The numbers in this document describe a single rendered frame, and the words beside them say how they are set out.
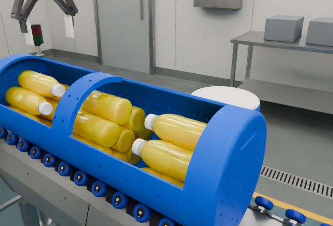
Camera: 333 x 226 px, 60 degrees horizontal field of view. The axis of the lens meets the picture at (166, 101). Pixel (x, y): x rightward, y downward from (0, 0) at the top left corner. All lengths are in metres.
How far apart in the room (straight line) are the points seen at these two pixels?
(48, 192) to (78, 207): 0.14
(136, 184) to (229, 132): 0.23
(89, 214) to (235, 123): 0.51
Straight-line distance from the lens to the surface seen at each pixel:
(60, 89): 0.98
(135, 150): 0.69
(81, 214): 0.91
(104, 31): 5.38
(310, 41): 3.21
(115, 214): 0.80
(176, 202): 0.58
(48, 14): 6.54
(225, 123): 0.56
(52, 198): 1.00
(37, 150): 1.02
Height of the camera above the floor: 1.47
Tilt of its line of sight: 23 degrees down
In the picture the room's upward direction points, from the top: straight up
